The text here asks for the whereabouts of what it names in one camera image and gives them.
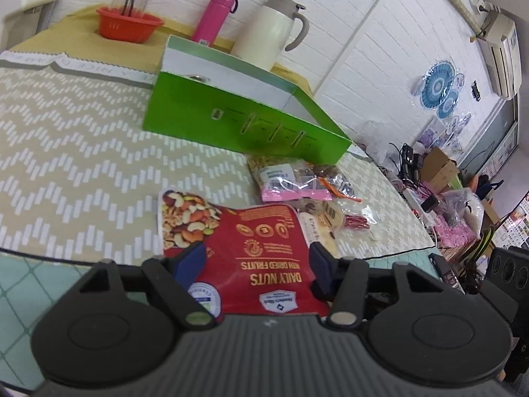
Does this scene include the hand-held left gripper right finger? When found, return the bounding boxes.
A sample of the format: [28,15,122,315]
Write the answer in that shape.
[309,241,456,332]

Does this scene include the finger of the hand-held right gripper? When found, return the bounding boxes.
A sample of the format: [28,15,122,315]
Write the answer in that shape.
[429,252,489,296]

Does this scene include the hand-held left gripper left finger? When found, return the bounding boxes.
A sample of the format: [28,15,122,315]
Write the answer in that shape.
[80,241,224,332]

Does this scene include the white snack packet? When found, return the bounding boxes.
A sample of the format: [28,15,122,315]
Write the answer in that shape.
[298,213,337,259]

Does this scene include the round tan snack packet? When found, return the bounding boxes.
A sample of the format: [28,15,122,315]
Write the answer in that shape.
[295,199,346,232]

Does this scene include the red sticks snack packet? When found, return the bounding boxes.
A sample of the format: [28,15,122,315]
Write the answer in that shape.
[342,214,379,232]

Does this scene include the red mixed nuts packet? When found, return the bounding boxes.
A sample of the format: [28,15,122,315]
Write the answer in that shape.
[158,190,332,318]

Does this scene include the clear bread packet orange label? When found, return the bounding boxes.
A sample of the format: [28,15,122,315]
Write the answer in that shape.
[314,164,363,203]

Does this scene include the pink-edged clear snack packet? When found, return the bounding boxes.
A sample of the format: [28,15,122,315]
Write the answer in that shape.
[247,155,333,203]

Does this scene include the green cardboard box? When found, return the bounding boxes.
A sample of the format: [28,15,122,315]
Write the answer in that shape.
[142,34,353,165]

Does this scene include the pile of pink items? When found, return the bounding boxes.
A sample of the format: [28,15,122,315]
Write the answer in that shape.
[430,211,480,253]

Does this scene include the plastic bag of white items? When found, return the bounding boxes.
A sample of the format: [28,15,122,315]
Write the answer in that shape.
[440,188,484,232]

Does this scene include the white power strip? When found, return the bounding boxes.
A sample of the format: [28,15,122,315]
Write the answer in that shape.
[403,190,434,216]

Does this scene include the brown cardboard box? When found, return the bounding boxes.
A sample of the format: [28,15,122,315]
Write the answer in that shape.
[422,147,459,187]

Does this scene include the clear plastic bag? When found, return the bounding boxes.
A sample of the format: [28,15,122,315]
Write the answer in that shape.
[364,121,391,162]

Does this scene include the dark glass door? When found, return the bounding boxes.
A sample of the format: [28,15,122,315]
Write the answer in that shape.
[463,99,519,174]

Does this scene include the teal lattice mat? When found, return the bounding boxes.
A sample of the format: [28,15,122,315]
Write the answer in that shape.
[0,248,435,393]

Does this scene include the white air conditioner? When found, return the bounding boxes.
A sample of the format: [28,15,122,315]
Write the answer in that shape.
[477,0,522,100]

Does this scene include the white thermal jug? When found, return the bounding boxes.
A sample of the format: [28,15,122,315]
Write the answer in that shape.
[230,0,310,73]

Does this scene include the red plastic basket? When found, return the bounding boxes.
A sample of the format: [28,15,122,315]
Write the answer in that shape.
[96,6,165,44]

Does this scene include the pink thermos bottle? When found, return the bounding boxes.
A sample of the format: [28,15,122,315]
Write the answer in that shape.
[192,0,239,48]

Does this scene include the yellow-green tablecloth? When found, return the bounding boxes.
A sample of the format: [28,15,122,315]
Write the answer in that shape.
[8,4,315,96]

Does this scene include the colourful wall poster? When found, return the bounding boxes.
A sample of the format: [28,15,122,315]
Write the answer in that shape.
[494,192,529,251]

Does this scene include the black chargers and cables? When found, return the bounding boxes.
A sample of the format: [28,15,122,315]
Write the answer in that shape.
[388,143,426,183]

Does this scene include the purple wall pictures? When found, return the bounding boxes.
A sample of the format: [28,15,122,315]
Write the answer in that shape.
[417,113,472,154]

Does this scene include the medium blue round wall decor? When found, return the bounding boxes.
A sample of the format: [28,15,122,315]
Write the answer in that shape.
[437,89,460,120]

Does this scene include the large blue round wall decor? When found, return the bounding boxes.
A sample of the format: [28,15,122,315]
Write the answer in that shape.
[420,60,454,110]

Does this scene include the white wall cord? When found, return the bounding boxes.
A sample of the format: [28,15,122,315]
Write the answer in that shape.
[314,0,410,96]

